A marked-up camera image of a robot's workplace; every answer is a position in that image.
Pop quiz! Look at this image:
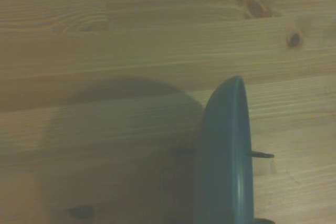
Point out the teal round plate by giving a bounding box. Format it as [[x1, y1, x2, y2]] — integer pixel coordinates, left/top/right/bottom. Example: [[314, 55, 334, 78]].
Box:
[[193, 75, 256, 224]]

